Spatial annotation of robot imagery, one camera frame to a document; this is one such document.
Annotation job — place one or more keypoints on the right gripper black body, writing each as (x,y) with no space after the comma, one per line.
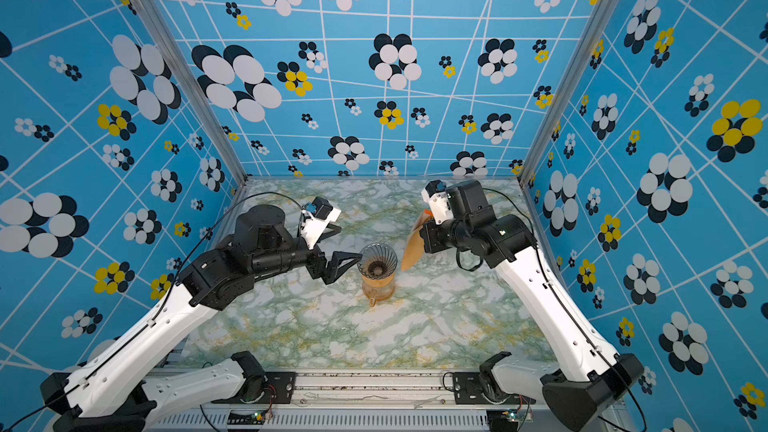
(439,237)

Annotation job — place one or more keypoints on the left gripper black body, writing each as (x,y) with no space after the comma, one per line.
(315,257)

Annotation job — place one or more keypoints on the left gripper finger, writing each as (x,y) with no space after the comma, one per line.
(339,263)
(330,230)

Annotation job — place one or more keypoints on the brown paper coffee filter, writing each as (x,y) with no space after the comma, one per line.
(414,245)

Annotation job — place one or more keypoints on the grey ribbed glass dripper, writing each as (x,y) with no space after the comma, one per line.
(378,261)

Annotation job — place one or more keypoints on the orange glass coffee carafe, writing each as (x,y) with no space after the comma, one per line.
(378,290)

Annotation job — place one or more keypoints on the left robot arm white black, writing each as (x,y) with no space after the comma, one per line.
(113,391)

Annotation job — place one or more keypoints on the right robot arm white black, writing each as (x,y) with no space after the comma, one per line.
(591,375)

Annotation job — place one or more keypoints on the small green circuit board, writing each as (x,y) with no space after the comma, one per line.
(245,418)

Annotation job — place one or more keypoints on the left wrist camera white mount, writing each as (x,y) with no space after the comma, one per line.
(316,217)

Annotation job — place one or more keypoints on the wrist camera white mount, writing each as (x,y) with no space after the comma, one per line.
(316,217)
(435,195)

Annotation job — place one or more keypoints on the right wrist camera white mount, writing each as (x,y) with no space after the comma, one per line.
(435,195)

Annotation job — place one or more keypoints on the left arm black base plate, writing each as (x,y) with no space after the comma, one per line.
(273,387)

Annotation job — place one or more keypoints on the aluminium front rail frame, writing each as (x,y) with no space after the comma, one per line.
(368,400)

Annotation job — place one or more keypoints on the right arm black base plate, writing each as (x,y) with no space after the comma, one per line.
(467,390)

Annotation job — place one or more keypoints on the right aluminium corner post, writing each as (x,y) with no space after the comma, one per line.
(594,28)

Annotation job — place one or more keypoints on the aluminium corner post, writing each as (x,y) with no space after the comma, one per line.
(158,29)
(594,28)

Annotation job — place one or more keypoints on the left aluminium corner post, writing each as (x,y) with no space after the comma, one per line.
(158,29)

